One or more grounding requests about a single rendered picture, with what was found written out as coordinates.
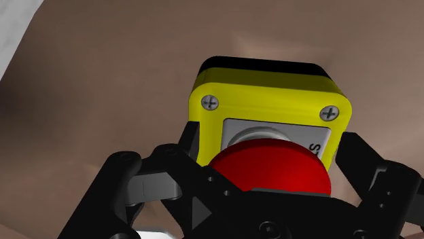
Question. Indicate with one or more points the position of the yellow box with red button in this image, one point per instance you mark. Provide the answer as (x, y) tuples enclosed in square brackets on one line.
[(265, 96)]

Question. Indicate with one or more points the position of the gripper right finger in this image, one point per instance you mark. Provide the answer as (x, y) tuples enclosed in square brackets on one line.
[(387, 188)]

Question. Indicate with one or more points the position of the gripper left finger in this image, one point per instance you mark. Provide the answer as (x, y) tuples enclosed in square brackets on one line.
[(114, 185)]

